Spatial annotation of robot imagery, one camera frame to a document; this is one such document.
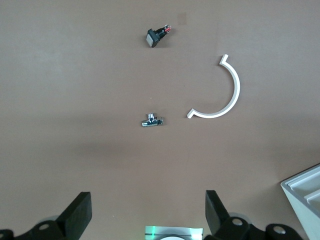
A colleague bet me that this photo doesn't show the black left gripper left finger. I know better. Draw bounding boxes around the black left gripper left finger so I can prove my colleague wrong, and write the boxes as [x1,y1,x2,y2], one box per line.
[0,191,93,240]

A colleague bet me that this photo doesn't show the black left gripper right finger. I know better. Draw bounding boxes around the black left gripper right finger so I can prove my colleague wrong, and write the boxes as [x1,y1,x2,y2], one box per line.
[203,190,303,240]

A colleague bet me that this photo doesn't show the white plastic drawer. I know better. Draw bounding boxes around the white plastic drawer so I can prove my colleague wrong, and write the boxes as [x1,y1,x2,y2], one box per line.
[303,191,320,210]
[287,174,320,200]

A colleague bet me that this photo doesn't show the white drawer cabinet housing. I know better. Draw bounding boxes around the white drawer cabinet housing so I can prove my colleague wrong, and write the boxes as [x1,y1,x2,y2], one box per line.
[279,163,320,240]

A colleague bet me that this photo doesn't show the chrome tee fitting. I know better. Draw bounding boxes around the chrome tee fitting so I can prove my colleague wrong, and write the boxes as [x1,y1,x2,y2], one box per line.
[141,112,165,128]

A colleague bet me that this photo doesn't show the white semicircular pipe clamp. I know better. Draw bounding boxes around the white semicircular pipe clamp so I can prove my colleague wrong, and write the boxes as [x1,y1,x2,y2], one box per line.
[186,53,241,120]

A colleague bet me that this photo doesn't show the black switch with red wires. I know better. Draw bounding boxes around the black switch with red wires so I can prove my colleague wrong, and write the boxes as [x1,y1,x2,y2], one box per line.
[145,22,173,49]

